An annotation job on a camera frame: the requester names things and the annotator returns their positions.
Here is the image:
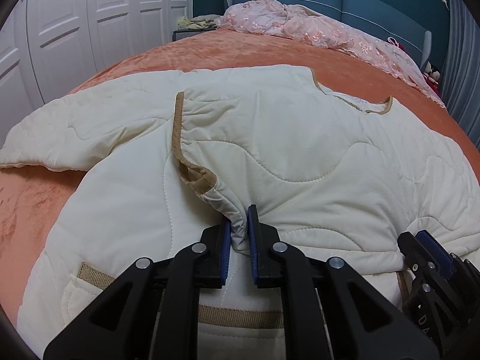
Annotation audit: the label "cream quilted jacket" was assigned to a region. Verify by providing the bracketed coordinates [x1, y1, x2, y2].
[1, 65, 479, 359]

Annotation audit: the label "red plush doll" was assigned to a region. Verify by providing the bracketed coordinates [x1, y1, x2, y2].
[423, 61, 441, 96]

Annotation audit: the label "yellowish items on nightstand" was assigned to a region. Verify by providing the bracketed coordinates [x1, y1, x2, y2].
[176, 15, 220, 31]

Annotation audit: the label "pink floral quilt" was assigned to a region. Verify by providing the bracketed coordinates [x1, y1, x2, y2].
[215, 0, 445, 107]

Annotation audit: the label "orange plush bed cover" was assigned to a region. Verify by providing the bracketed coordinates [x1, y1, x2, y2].
[1, 29, 479, 322]

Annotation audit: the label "blue-grey curtain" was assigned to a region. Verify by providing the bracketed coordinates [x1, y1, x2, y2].
[440, 0, 480, 146]

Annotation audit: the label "white wardrobe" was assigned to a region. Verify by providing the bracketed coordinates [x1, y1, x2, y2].
[1, 0, 192, 137]

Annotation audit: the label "dark bedside table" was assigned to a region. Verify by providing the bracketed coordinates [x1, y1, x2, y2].
[172, 28, 216, 41]

